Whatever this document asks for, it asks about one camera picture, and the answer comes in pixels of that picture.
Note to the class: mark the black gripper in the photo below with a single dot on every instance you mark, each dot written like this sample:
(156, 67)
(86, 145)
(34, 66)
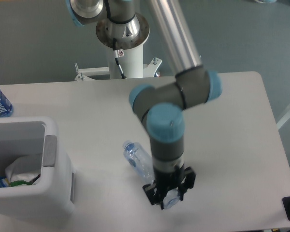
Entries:
(181, 178)

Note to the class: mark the clear crushed plastic bottle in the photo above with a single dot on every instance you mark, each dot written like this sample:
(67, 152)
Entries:
(141, 162)

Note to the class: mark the white paper wrapper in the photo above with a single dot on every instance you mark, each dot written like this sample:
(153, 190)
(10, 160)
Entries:
(24, 171)

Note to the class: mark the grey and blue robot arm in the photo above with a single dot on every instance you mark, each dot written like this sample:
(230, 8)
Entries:
(160, 109)

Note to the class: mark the white trash can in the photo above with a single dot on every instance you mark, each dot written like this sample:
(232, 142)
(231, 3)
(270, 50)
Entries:
(52, 195)

